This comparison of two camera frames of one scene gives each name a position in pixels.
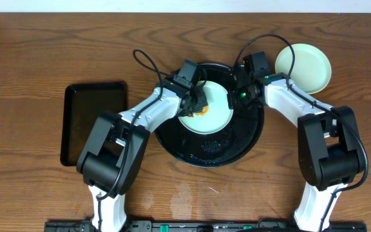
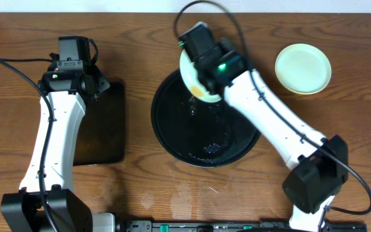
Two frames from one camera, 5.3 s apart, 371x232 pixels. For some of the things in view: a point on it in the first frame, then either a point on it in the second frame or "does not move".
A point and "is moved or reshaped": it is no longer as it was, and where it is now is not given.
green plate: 219,115 is moved or reshaped
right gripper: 234,102 → 225,47
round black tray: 230,145 does not move
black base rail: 203,226 does not move
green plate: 312,69 does not move
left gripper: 195,102 → 101,85
